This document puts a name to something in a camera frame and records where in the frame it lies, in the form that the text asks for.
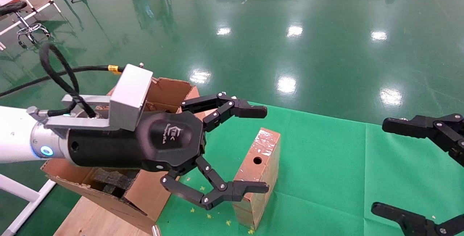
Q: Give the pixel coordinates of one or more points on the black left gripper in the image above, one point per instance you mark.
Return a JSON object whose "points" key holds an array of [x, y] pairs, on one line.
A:
{"points": [[119, 149]]}

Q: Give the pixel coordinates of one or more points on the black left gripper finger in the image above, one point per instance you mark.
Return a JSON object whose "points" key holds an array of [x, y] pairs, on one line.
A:
{"points": [[235, 190], [232, 107]]}

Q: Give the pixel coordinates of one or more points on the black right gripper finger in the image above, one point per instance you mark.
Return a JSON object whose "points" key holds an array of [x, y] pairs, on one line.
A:
{"points": [[413, 223], [424, 125]]}

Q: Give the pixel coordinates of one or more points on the small cardboard box with hole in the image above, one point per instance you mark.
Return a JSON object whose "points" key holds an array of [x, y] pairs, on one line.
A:
{"points": [[261, 178]]}

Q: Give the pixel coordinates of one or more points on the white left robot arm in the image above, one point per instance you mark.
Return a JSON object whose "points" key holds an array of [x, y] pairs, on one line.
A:
{"points": [[14, 134]]}

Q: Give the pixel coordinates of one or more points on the large open cardboard carton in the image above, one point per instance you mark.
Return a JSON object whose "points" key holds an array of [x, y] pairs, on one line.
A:
{"points": [[170, 91]]}

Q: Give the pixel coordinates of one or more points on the black foam block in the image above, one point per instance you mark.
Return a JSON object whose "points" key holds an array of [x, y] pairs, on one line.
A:
{"points": [[112, 179]]}

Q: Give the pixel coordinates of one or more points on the wooden board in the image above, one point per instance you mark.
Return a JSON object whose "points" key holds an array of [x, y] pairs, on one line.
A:
{"points": [[90, 221]]}

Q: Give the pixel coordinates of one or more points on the green table cloth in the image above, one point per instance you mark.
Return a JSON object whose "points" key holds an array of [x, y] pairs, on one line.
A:
{"points": [[326, 174]]}

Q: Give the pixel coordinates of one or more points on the black stool with chrome base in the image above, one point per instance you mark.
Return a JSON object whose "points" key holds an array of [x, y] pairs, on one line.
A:
{"points": [[11, 7]]}

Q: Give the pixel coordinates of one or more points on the silver camera mounting bracket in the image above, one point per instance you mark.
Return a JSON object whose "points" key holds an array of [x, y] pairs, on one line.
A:
{"points": [[79, 121]]}

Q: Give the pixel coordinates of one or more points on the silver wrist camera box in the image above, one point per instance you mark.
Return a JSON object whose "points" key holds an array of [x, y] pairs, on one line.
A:
{"points": [[128, 94]]}

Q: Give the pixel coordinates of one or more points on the small silver metal post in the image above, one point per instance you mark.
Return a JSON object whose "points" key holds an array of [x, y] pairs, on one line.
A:
{"points": [[156, 231]]}

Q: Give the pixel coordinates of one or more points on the white metal table frame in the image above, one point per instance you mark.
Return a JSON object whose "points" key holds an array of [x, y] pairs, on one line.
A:
{"points": [[21, 192]]}

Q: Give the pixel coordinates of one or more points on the white tube rack frame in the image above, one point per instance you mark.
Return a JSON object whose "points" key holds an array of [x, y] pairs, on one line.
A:
{"points": [[40, 10]]}

